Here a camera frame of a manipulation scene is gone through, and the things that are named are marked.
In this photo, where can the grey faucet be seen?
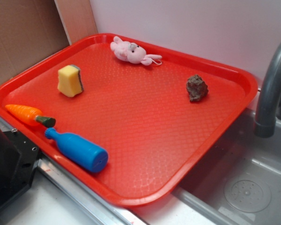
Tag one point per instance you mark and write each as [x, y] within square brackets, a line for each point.
[269, 102]

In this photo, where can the pink plush bunny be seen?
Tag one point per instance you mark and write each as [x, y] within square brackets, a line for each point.
[133, 53]

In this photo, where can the yellow sponge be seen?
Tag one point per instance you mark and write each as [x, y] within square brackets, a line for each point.
[70, 83]

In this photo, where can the grey sink basin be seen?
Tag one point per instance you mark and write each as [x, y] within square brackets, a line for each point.
[238, 181]

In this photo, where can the orange toy carrot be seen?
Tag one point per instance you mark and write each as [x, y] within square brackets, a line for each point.
[30, 115]

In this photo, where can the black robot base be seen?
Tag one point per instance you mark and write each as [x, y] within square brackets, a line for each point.
[18, 161]

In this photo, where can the brown rock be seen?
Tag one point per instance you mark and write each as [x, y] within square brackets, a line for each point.
[196, 88]

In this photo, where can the blue toy bottle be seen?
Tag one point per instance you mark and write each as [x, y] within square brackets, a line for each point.
[78, 149]

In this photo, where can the brown cardboard panel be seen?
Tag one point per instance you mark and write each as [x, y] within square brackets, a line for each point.
[32, 30]

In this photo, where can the red plastic tray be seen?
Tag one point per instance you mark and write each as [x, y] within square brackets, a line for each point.
[140, 114]

